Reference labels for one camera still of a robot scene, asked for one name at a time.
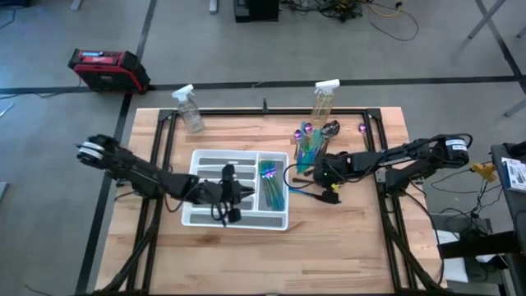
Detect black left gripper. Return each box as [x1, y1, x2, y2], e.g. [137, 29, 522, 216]
[192, 163, 256, 225]

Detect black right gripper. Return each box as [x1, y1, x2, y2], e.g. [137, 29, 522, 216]
[312, 152, 355, 206]

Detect white cutlery tray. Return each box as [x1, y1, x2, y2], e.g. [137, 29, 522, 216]
[181, 148, 290, 231]

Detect yellow liquid spray bottle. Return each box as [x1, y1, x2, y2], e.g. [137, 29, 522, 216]
[311, 78, 341, 127]

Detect clear spray bottle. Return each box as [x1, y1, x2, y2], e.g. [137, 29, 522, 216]
[171, 84, 205, 135]

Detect yellow clamp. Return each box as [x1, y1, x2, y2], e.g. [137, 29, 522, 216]
[470, 162, 498, 183]

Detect white paper sheet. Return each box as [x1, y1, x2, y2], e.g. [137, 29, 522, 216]
[435, 229, 498, 284]

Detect black crossbar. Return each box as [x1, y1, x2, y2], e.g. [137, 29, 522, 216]
[438, 231, 523, 261]

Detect black computer tower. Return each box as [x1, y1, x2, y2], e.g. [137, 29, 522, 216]
[233, 0, 280, 24]

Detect white printed box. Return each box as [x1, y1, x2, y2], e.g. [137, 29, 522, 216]
[501, 157, 526, 194]

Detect red black tool case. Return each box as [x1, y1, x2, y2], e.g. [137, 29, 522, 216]
[67, 48, 151, 95]

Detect black side table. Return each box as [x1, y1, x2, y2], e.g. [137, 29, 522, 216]
[491, 141, 526, 296]

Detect black left camera cable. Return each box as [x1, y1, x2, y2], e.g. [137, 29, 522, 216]
[209, 196, 229, 228]

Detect black camera cable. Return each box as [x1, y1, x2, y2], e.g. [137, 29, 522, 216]
[209, 196, 229, 228]
[282, 162, 330, 197]

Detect black right camera cable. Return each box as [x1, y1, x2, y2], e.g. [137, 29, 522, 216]
[282, 162, 330, 197]

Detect tangled floor cable bundle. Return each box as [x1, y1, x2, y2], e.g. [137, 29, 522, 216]
[279, 0, 367, 22]

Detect yellow floor cable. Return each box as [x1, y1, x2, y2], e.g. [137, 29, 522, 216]
[369, 2, 403, 18]

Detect black floor cable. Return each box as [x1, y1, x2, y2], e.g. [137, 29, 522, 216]
[364, 7, 420, 43]

